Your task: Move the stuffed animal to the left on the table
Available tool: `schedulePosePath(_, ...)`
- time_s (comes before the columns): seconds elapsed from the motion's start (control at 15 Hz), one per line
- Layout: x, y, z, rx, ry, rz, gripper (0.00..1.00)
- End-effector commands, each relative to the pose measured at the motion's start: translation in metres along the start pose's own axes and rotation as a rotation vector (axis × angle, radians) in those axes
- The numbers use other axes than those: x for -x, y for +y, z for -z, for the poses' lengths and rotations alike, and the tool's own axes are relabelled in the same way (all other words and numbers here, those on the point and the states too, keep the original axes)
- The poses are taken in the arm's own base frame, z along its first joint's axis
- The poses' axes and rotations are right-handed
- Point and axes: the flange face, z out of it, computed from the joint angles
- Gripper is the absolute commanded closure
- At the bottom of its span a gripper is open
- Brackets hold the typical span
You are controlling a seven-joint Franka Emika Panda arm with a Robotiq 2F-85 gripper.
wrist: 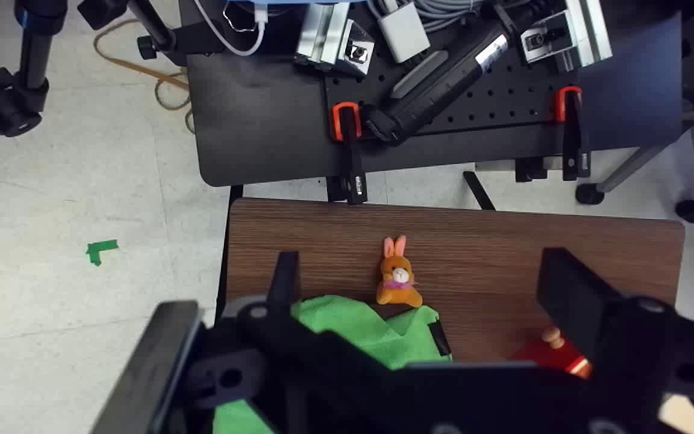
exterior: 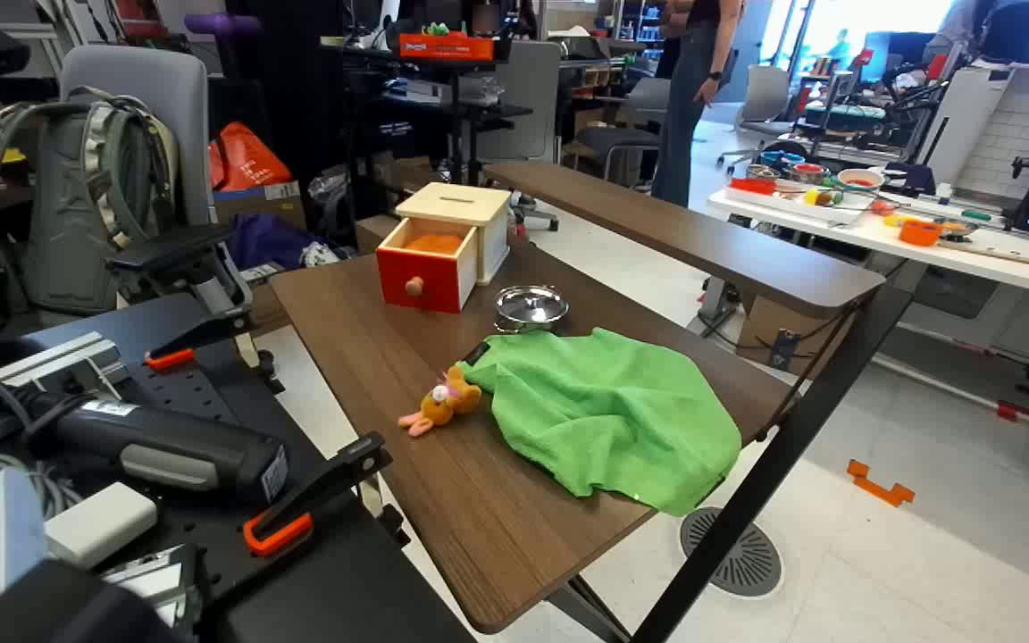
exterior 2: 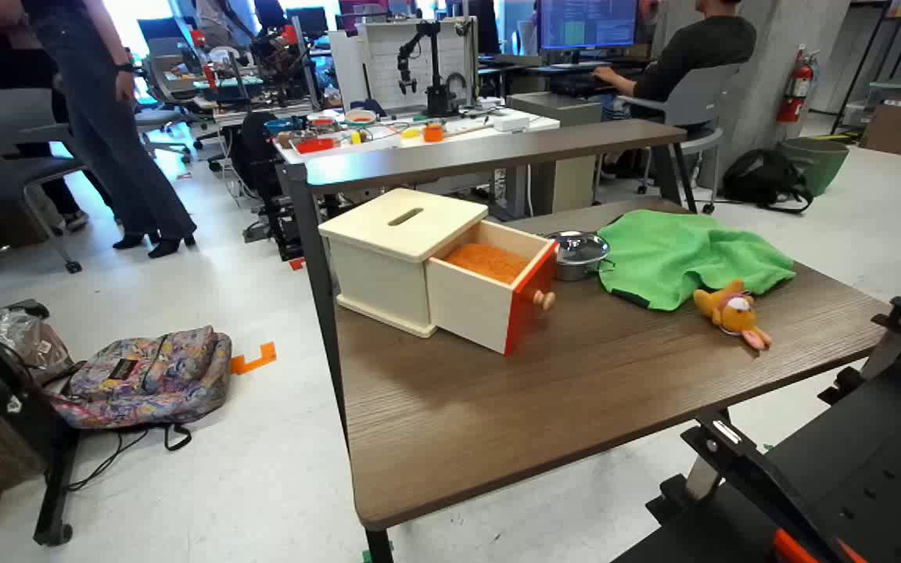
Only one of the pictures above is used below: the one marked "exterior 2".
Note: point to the black cart frame left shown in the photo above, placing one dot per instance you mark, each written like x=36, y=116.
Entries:
x=31, y=413

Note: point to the standing person dark trousers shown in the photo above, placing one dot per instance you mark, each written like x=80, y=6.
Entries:
x=97, y=86

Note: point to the green cloth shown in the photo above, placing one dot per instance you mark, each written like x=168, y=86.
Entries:
x=665, y=257

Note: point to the wooden box with slot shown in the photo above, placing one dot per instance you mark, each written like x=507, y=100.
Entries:
x=380, y=254

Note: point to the wooden drawer orange front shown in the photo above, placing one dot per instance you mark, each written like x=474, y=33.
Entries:
x=492, y=281

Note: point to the small black desktop robot arm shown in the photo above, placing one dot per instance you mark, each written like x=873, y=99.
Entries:
x=442, y=91

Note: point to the cardboard box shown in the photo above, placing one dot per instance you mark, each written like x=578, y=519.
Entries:
x=883, y=130

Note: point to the seated person black shirt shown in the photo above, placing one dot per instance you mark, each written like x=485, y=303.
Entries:
x=718, y=39

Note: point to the black robot stand base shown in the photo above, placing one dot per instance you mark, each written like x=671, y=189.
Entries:
x=831, y=492

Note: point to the small metal bowl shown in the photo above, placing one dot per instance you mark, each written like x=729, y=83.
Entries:
x=579, y=254

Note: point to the orange plastic bracket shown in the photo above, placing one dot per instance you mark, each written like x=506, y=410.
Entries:
x=253, y=362

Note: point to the green bin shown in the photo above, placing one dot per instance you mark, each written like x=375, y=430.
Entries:
x=819, y=159

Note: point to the red fire extinguisher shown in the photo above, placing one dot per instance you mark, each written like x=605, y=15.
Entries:
x=796, y=89

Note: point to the black backpack on floor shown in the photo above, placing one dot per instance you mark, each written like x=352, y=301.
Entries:
x=767, y=180

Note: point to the grey office chair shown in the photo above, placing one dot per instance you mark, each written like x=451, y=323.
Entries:
x=693, y=106

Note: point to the colourful floral backpack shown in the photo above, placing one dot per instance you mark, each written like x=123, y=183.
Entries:
x=132, y=382

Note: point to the computer monitor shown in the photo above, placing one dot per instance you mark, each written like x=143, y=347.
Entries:
x=588, y=22

